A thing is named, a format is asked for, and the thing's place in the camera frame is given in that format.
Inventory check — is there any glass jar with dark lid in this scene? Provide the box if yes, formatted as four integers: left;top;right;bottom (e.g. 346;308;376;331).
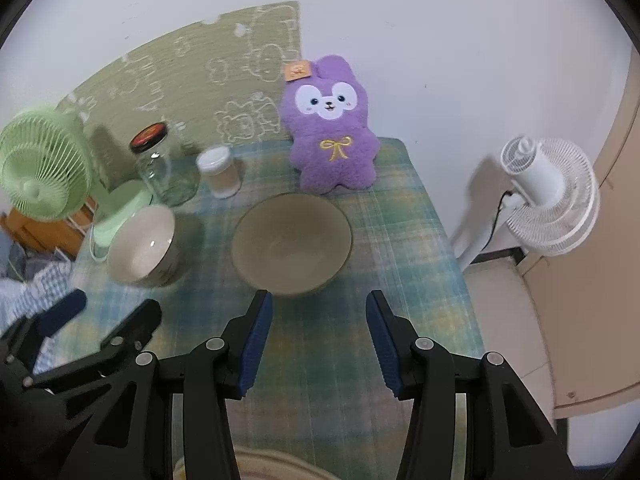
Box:
129;123;201;207

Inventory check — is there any green desk fan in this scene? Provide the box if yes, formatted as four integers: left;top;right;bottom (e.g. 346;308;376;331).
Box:
0;105;153;261

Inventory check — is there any blue gingham printed blanket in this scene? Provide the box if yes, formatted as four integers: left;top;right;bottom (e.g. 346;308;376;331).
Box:
0;247;76;376

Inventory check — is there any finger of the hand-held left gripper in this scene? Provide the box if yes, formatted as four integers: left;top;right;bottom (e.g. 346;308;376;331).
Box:
25;299;163;391
0;289;88;361

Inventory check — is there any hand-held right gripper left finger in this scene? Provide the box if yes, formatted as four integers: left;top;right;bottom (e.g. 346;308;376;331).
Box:
60;290;274;480

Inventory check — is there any beige floral ceramic bowl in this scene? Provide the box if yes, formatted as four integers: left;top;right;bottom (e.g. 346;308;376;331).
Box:
231;193;353;298
106;205;182;288

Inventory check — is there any green patterned wall board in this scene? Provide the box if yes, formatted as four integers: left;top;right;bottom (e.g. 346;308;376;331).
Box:
55;1;303;181

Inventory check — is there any beige door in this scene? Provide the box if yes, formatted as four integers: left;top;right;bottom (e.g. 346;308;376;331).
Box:
520;45;640;421

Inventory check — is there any cotton swab container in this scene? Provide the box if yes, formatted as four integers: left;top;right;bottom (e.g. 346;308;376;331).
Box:
196;145;241;199

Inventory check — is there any small floral ceramic bowl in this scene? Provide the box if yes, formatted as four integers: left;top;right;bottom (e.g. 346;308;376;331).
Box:
227;449;361;480

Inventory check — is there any wooden chair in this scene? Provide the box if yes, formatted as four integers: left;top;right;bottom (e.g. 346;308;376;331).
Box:
0;207;93;261

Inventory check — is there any white fan power cord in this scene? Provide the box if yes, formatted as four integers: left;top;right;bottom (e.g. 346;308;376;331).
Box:
89;220;108;266

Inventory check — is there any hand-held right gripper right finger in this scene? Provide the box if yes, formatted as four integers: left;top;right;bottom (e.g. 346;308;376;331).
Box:
366;290;576;480

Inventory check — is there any black fan cable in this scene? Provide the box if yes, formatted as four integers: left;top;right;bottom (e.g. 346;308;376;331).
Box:
487;190;516;251

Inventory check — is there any purple plush bunny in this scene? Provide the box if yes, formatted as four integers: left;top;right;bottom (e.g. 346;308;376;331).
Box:
279;55;380;195

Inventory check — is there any white clip fan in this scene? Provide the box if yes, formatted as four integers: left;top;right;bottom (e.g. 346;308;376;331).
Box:
452;135;601;271

